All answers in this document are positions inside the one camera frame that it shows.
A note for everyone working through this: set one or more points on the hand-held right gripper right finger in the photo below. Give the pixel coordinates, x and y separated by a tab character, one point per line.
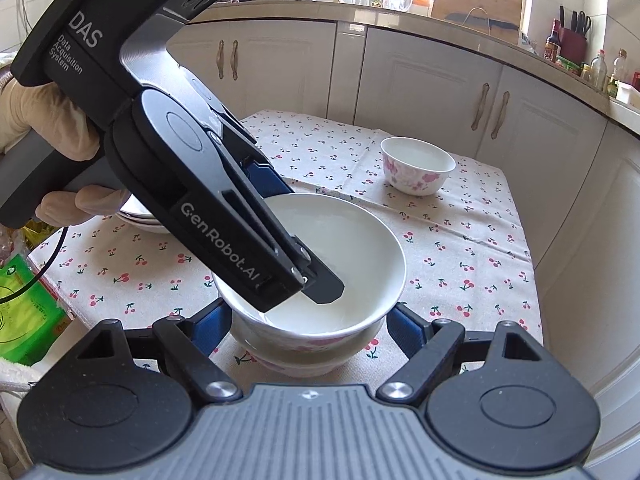
402	327

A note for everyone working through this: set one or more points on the green plastic packet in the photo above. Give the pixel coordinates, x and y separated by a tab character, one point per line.
25	310

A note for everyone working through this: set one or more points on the white cabinet door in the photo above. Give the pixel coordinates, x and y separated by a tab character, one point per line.
285	65
200	60
550	160
425	85
600	260

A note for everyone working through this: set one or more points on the dark red knife block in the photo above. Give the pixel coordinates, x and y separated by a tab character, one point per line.
572	42

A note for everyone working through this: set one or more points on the cherry print tablecloth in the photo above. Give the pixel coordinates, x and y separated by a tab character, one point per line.
450	260

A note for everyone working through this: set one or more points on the yellow plastic bag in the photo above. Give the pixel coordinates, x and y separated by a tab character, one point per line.
35	237

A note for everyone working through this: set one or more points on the clear glass bottle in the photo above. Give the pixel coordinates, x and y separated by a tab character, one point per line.
620	65
598	70

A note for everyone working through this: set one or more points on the white pink floral bowl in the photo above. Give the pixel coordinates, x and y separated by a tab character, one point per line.
360	260
417	175
310	360

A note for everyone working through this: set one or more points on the white plastic container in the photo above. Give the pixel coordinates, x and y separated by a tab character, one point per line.
625	92

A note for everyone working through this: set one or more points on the white fluffy cloth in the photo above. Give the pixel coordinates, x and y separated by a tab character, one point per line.
17	375

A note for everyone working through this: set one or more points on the kitchen countertop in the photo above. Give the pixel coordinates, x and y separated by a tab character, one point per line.
380	17

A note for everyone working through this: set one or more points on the dark sauce bottle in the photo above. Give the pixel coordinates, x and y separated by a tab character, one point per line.
551	45

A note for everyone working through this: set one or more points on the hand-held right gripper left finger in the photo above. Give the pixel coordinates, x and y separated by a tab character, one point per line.
214	330

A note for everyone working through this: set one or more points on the person's left hand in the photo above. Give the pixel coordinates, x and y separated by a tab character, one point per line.
50	120

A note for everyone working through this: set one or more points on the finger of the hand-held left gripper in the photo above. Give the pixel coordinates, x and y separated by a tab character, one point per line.
267	182
325	287

